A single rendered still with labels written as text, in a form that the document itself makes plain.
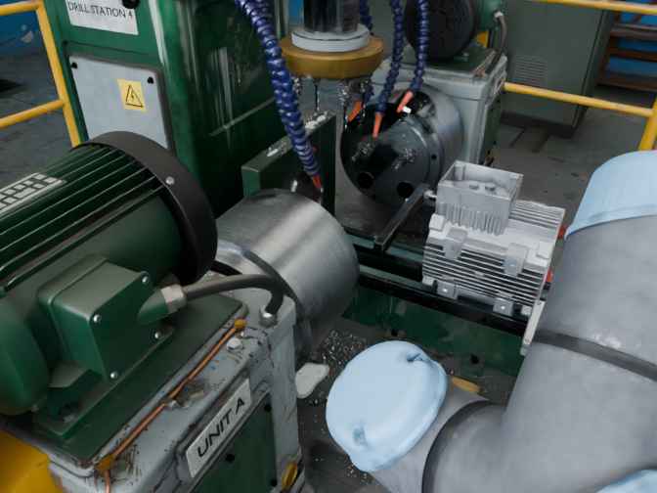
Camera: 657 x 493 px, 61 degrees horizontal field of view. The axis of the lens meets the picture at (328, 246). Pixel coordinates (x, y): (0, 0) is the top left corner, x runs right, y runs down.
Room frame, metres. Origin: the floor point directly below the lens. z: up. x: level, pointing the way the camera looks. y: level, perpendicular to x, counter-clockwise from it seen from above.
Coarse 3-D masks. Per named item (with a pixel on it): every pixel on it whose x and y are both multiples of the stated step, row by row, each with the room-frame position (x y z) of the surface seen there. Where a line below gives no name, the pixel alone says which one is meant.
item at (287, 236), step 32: (256, 192) 0.78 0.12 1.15; (288, 192) 0.76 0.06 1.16; (224, 224) 0.67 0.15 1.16; (256, 224) 0.66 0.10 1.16; (288, 224) 0.68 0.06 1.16; (320, 224) 0.70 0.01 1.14; (224, 256) 0.60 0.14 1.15; (256, 256) 0.60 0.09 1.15; (288, 256) 0.62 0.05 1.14; (320, 256) 0.65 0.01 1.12; (352, 256) 0.70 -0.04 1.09; (288, 288) 0.58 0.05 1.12; (320, 288) 0.61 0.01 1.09; (352, 288) 0.68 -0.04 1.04; (320, 320) 0.59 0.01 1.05
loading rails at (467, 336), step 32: (384, 256) 0.95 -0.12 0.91; (416, 256) 0.93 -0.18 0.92; (384, 288) 0.84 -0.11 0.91; (416, 288) 0.82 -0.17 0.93; (544, 288) 0.83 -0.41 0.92; (352, 320) 0.87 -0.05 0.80; (384, 320) 0.84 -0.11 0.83; (416, 320) 0.81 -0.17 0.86; (448, 320) 0.78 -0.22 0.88; (480, 320) 0.75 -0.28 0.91; (512, 320) 0.73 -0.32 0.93; (448, 352) 0.78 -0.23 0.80; (480, 352) 0.75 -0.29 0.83; (512, 352) 0.72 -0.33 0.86
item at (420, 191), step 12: (420, 192) 1.01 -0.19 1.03; (408, 204) 0.95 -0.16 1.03; (420, 204) 1.00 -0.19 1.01; (396, 216) 0.91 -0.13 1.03; (408, 216) 0.93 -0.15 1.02; (384, 228) 0.87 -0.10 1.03; (396, 228) 0.87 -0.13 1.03; (384, 240) 0.83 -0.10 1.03; (372, 252) 0.82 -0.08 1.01; (384, 252) 0.82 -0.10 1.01
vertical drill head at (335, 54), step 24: (312, 0) 0.94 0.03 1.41; (336, 0) 0.93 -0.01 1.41; (312, 24) 0.94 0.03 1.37; (336, 24) 0.93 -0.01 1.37; (360, 24) 1.00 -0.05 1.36; (288, 48) 0.93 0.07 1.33; (312, 48) 0.92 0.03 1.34; (336, 48) 0.91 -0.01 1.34; (360, 48) 0.94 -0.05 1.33; (312, 72) 0.89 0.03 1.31; (336, 72) 0.88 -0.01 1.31; (360, 72) 0.90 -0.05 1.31
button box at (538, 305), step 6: (540, 300) 0.60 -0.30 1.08; (534, 306) 0.59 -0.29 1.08; (540, 306) 0.59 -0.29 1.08; (534, 312) 0.59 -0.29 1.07; (540, 312) 0.59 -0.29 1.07; (534, 318) 0.58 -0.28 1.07; (528, 324) 0.57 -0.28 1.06; (534, 324) 0.57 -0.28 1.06; (528, 330) 0.57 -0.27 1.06; (534, 330) 0.56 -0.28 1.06; (528, 336) 0.56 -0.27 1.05; (522, 342) 0.55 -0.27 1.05; (528, 342) 0.55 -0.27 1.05; (522, 348) 0.56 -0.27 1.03; (522, 354) 0.57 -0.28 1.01
